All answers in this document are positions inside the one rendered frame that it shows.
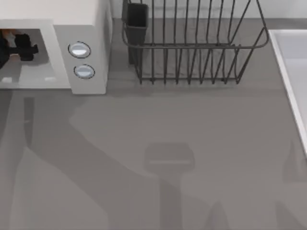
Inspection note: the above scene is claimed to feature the pale microwave oven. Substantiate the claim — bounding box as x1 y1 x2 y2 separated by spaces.
0 0 114 95

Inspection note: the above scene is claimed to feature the dark grey wire dish rack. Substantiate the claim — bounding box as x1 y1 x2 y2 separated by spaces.
121 0 270 85

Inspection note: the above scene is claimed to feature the round grey microwave knob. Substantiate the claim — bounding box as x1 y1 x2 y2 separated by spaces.
73 64 96 80
68 41 92 59

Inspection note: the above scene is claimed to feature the dark grey cutlery holder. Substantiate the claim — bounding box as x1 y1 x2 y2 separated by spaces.
121 2 150 65

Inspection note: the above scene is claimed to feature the white sink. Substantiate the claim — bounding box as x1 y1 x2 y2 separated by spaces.
268 29 307 159

